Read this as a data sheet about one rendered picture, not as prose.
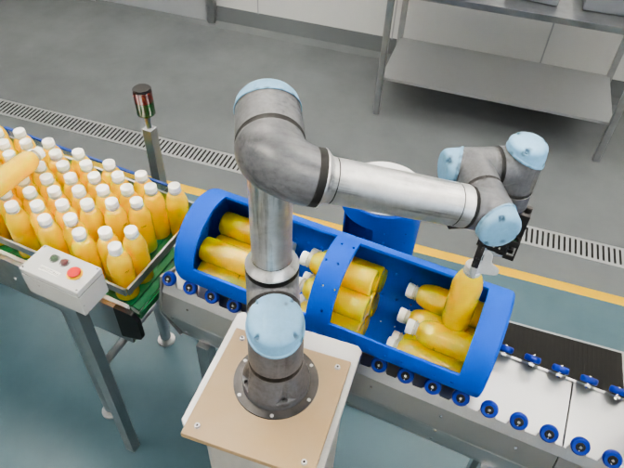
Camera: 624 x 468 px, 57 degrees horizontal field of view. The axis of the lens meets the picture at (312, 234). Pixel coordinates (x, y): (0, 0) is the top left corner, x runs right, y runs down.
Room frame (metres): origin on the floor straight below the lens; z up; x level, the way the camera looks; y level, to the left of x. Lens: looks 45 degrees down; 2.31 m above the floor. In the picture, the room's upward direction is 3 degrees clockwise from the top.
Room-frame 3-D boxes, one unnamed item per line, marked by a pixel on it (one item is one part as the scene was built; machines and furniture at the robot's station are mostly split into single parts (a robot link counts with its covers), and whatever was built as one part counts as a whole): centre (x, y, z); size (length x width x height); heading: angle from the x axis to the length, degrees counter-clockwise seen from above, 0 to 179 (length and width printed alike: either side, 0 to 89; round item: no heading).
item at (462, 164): (0.85, -0.29, 1.64); 0.11 x 0.11 x 0.08; 7
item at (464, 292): (0.89, -0.37, 1.23); 0.07 x 0.07 x 0.19
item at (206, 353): (1.12, 0.35, 0.31); 0.06 x 0.06 x 0.63; 67
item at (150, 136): (1.69, 0.60, 0.55); 0.04 x 0.04 x 1.10; 67
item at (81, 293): (1.03, 0.68, 1.05); 0.20 x 0.10 x 0.10; 67
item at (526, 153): (0.88, -0.39, 1.64); 0.09 x 0.08 x 0.11; 97
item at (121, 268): (1.11, 0.56, 1.00); 0.07 x 0.07 x 0.19
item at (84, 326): (1.03, 0.68, 0.50); 0.04 x 0.04 x 1.00; 67
